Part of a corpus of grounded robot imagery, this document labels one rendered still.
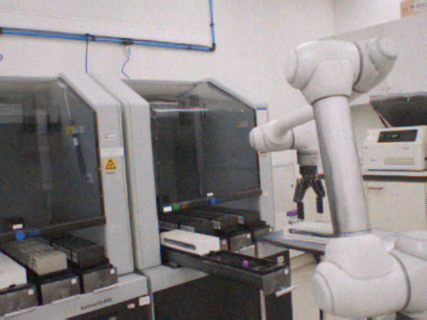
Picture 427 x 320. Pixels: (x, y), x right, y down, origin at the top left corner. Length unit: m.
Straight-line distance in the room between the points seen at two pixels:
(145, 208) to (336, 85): 0.99
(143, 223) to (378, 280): 1.04
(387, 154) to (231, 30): 1.66
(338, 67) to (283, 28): 3.05
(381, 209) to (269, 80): 1.49
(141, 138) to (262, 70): 2.27
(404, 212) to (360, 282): 2.70
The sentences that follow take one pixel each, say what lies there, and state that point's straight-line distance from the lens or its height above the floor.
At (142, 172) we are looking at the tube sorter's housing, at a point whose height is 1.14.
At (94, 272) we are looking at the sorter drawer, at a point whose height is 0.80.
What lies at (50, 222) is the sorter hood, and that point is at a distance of 1.68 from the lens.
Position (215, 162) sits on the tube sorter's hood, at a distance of 2.04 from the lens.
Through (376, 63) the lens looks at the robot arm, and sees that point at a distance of 1.29.
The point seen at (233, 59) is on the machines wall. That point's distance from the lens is 3.72.
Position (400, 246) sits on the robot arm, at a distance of 1.25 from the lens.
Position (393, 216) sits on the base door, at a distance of 3.86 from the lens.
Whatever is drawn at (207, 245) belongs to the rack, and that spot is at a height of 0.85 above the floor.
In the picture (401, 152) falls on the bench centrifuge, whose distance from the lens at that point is 3.75.
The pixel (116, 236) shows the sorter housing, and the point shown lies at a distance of 1.80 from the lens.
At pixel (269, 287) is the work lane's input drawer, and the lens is 1.50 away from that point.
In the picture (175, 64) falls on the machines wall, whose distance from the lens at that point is 3.35.
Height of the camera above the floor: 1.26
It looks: 3 degrees down
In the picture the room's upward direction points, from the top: 4 degrees counter-clockwise
